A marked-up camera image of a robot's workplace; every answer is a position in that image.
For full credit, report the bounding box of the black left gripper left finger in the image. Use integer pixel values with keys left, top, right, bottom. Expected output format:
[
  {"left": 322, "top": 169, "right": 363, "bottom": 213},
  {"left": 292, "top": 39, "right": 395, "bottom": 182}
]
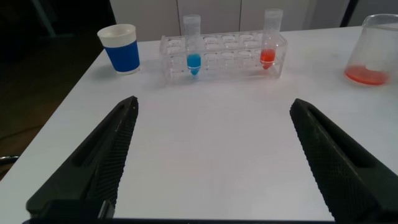
[{"left": 25, "top": 95, "right": 140, "bottom": 220}]

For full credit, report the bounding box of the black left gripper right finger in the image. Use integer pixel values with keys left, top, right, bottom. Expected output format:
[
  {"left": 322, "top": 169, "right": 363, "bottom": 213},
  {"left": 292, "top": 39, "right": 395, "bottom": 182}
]
[{"left": 289, "top": 98, "right": 398, "bottom": 224}]

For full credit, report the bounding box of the clear glass beaker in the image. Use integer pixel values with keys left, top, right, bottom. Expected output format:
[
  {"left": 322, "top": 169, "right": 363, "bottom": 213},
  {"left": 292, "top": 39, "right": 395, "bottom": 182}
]
[{"left": 343, "top": 13, "right": 398, "bottom": 86}]

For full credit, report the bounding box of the red pigment test tube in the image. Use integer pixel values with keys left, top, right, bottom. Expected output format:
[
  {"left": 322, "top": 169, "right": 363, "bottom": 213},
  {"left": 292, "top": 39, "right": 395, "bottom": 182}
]
[{"left": 259, "top": 8, "right": 284, "bottom": 70}]

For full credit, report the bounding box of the blue pigment test tube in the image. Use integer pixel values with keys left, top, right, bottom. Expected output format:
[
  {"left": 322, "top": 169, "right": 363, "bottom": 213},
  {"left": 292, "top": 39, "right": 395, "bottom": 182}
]
[{"left": 182, "top": 14, "right": 202, "bottom": 77}]

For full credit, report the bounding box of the clear acrylic test tube rack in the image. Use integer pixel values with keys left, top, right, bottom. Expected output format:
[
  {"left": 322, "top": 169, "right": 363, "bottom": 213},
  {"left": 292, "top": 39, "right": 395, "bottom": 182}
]
[{"left": 159, "top": 30, "right": 289, "bottom": 85}]

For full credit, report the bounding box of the metal chair base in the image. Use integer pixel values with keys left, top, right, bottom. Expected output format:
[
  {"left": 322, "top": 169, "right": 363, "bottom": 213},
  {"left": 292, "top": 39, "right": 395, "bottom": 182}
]
[{"left": 0, "top": 154, "right": 20, "bottom": 166}]

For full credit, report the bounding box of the blue and white paper cup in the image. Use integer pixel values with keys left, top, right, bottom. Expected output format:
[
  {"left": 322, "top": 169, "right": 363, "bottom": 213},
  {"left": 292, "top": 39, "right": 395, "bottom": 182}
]
[{"left": 96, "top": 24, "right": 141, "bottom": 76}]

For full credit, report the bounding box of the white partition panel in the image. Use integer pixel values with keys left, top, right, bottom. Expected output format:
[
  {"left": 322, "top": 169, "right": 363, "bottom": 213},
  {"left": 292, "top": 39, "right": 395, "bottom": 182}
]
[
  {"left": 346, "top": 0, "right": 398, "bottom": 28},
  {"left": 303, "top": 0, "right": 351, "bottom": 30},
  {"left": 108, "top": 0, "right": 182, "bottom": 43},
  {"left": 176, "top": 0, "right": 242, "bottom": 37},
  {"left": 239, "top": 0, "right": 312, "bottom": 32}
]

